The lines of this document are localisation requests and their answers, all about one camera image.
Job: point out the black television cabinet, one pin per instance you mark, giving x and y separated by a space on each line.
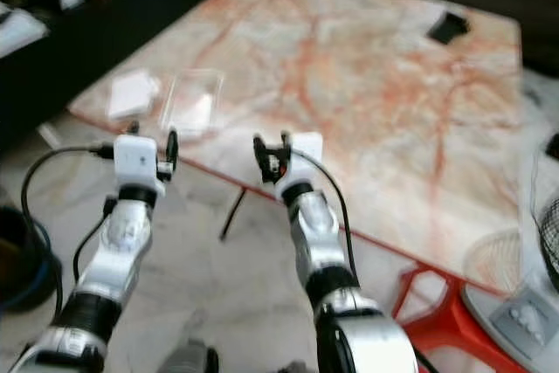
79 58

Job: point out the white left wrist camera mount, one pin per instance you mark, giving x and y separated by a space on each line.
138 159

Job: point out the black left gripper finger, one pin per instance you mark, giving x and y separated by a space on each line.
133 128
172 150

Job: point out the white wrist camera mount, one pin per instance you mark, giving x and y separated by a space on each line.
306 146
138 159

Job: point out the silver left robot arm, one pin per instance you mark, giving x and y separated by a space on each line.
118 242

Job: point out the small black flat object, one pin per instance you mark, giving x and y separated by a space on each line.
448 27

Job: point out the black mesh fan guard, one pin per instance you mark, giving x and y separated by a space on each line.
548 233

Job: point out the black rubbish bin blue rim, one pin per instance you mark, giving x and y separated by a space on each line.
24 259

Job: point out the red metal table frame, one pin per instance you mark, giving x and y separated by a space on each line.
445 321

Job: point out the white square lid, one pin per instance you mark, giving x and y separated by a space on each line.
133 95

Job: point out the white floor fan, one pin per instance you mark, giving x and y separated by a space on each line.
520 312

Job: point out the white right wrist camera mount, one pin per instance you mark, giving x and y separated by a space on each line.
306 146

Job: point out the thin black table leg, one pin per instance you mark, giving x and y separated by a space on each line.
233 213

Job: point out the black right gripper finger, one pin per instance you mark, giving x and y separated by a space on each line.
260 151
286 141

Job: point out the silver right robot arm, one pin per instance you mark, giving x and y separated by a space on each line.
319 233

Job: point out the clear plastic food container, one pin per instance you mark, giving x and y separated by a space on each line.
192 104

